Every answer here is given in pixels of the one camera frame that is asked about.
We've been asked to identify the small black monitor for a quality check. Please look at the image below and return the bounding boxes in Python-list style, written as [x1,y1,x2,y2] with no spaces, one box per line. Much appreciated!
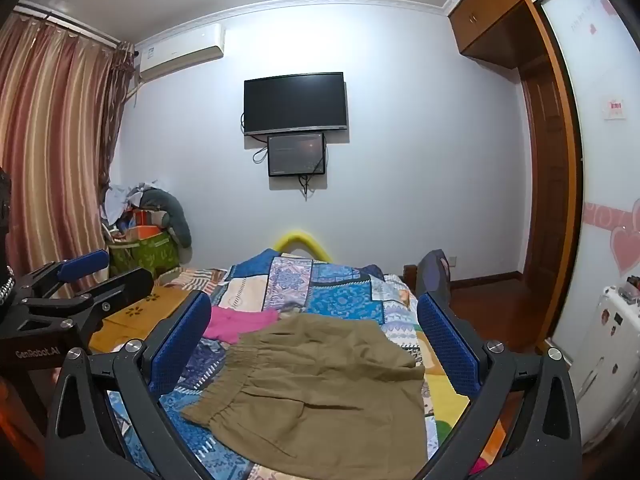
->
[266,131,327,178]

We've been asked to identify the khaki pants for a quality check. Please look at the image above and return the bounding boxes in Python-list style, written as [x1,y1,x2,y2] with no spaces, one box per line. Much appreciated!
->
[181,314,431,480]

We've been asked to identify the white panel with heart stickers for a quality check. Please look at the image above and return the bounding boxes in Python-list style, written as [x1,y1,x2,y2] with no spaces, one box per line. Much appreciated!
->
[540,0,640,361]

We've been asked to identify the person's left forearm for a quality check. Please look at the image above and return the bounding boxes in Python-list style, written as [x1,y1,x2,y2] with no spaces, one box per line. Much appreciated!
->
[0,377,36,456]

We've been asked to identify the striped orange cloth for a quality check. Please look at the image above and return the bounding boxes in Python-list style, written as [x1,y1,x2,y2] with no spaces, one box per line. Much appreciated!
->
[170,267,228,289]

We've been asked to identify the white cabinet with stickers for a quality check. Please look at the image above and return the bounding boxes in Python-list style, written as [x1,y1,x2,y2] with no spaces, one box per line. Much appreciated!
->
[570,280,640,451]

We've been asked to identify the wooden door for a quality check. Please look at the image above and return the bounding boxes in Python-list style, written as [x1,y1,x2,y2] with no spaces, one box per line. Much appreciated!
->
[520,65,572,281]

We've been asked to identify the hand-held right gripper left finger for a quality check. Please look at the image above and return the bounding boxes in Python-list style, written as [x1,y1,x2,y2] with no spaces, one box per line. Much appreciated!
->
[45,291,221,480]

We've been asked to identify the white curtain rail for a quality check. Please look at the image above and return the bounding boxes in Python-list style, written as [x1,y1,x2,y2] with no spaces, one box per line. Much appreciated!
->
[15,2,136,53]

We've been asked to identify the braided wrist strap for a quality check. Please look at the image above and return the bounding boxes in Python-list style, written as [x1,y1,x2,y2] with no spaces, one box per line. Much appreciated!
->
[0,266,15,307]

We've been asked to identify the wooden overhead cabinet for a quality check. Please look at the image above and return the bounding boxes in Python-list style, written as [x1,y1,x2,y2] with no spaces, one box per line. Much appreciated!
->
[447,0,586,68]

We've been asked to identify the patchwork blanket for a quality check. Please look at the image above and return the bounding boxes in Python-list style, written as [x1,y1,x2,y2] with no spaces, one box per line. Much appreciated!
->
[107,249,506,480]

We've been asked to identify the white air conditioner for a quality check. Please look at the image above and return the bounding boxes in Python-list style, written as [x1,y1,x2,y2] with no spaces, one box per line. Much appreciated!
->
[137,24,227,82]

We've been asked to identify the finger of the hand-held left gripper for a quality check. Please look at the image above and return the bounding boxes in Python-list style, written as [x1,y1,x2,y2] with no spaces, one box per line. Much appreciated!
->
[22,267,155,347]
[15,249,110,302]

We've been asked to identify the striped pink curtain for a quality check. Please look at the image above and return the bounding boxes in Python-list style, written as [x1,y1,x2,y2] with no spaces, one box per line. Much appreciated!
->
[0,7,136,301]

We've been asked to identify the orange box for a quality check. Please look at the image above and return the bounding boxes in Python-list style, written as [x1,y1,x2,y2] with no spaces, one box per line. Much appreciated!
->
[131,209,165,242]

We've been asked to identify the yellow flowered mat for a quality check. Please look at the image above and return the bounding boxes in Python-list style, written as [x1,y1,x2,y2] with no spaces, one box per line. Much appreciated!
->
[90,280,201,353]

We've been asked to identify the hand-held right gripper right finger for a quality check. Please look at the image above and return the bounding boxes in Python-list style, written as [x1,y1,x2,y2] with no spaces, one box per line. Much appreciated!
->
[410,292,583,480]

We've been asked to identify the dark blue bag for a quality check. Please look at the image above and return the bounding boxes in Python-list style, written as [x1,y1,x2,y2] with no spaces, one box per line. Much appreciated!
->
[415,249,453,311]

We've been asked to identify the black wall television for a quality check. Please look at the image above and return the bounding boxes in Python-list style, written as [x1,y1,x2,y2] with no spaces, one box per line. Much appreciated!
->
[243,72,349,137]

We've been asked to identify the pink garment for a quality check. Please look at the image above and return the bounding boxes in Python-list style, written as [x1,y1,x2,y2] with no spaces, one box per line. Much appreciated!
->
[202,306,281,345]

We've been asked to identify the yellow foam arch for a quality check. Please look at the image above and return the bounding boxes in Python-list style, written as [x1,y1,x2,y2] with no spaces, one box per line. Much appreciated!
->
[272,231,333,263]

